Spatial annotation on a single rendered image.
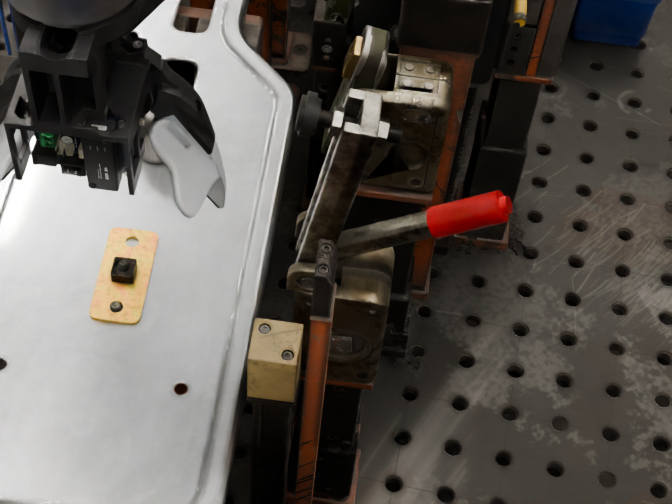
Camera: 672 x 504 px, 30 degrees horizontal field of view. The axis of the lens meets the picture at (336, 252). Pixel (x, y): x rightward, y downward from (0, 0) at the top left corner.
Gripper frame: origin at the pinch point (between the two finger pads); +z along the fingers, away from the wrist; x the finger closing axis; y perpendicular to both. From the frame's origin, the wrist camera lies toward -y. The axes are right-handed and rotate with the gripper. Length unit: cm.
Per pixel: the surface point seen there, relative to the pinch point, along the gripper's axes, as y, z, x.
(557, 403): -11, 41, 39
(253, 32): -28.3, 12.6, 5.2
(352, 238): 0.1, 2.5, 16.5
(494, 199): 0.0, -3.7, 25.3
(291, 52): -54, 41, 6
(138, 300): 2.2, 10.9, 1.4
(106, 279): 0.7, 10.9, -1.3
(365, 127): 1.0, -10.2, 16.5
